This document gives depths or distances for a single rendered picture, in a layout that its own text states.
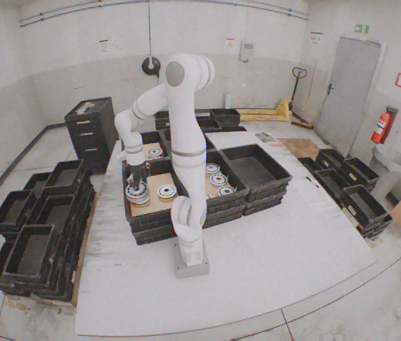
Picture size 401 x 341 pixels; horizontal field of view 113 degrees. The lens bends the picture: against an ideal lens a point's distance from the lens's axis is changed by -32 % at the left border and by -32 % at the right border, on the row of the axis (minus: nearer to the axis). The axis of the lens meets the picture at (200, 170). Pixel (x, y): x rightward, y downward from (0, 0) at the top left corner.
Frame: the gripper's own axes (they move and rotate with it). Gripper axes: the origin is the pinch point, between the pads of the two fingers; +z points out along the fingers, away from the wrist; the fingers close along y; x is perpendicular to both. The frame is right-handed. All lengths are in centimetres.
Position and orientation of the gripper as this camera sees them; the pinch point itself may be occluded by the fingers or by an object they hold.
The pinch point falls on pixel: (141, 185)
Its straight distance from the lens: 86.9
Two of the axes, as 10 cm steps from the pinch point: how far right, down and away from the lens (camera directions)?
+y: 4.4, -5.4, 7.2
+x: -9.0, -2.9, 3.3
